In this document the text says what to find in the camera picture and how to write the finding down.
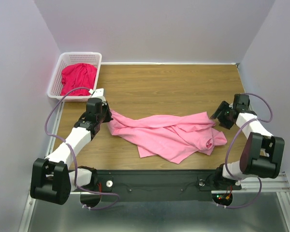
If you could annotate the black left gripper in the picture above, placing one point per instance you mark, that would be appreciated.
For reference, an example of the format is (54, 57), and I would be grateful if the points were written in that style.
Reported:
(108, 118)

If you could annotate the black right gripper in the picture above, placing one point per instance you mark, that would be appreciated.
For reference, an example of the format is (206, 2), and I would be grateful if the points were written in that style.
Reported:
(223, 106)

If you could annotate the light pink t shirt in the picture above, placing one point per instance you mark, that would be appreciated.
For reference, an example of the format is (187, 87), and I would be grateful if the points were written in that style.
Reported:
(174, 138)

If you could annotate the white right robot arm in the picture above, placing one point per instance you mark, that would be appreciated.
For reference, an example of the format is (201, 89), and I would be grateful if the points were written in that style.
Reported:
(262, 153)

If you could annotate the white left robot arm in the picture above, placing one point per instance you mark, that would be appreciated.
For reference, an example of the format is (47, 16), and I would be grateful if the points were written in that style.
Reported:
(51, 180)

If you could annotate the magenta t shirt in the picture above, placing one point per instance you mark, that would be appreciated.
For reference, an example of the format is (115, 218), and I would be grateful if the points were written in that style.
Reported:
(78, 75)

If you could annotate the white plastic laundry basket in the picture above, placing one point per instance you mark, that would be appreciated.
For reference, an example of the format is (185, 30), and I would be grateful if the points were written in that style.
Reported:
(67, 59)

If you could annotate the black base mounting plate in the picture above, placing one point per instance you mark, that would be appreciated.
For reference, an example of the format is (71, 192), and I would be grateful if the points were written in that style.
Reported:
(159, 185)

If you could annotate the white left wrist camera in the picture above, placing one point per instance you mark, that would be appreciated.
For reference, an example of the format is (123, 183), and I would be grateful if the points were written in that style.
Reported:
(98, 93)

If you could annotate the aluminium frame rail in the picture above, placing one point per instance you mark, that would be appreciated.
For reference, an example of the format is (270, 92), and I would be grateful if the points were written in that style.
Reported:
(47, 149)

